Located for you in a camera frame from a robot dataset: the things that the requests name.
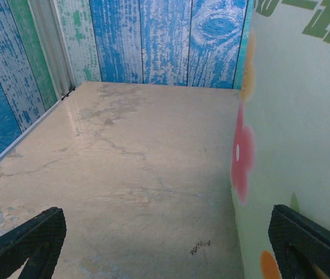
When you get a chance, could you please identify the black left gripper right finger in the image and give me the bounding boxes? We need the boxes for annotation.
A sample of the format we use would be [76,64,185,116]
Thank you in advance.
[268,203,330,279]

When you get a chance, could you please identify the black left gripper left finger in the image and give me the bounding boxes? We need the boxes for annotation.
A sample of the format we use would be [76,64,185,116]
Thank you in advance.
[0,206,68,279]

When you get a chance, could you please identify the aluminium table side rail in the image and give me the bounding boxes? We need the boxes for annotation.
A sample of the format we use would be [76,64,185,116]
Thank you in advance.
[0,90,77,183]

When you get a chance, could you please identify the white flower-print paper bag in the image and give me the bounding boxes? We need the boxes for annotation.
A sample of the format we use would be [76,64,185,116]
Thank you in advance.
[230,0,330,279]

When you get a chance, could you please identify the aluminium frame post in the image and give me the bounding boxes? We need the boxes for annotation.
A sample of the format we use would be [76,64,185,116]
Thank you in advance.
[26,0,77,101]

